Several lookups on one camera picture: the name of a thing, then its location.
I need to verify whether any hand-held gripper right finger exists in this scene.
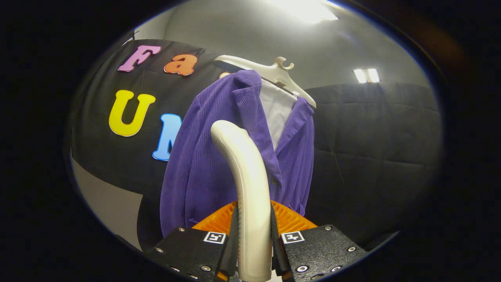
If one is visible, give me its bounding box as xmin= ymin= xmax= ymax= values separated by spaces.
xmin=270 ymin=201 xmax=368 ymax=282

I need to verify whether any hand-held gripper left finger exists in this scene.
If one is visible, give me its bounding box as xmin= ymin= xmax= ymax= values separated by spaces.
xmin=147 ymin=201 xmax=239 ymax=282

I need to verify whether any white garment steamer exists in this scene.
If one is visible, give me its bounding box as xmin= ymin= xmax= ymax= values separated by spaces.
xmin=211 ymin=120 xmax=273 ymax=282

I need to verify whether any purple corduroy jacket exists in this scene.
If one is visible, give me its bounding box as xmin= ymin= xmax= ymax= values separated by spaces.
xmin=160 ymin=70 xmax=315 ymax=238

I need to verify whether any white shirt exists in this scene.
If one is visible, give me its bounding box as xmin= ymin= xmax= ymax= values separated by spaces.
xmin=259 ymin=78 xmax=298 ymax=151

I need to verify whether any quilted black curtain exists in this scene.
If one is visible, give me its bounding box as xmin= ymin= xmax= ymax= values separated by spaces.
xmin=305 ymin=82 xmax=445 ymax=251

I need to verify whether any grey cabinet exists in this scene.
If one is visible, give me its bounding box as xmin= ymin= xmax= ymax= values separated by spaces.
xmin=72 ymin=157 xmax=144 ymax=251

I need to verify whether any white plastic hanger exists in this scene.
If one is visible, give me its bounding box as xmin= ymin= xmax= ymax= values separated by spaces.
xmin=214 ymin=55 xmax=317 ymax=109

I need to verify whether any double bar ceiling light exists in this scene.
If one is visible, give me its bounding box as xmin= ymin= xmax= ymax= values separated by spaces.
xmin=353 ymin=69 xmax=380 ymax=84

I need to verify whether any large ceiling light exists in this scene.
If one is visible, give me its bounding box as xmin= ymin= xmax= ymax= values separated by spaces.
xmin=270 ymin=0 xmax=339 ymax=24

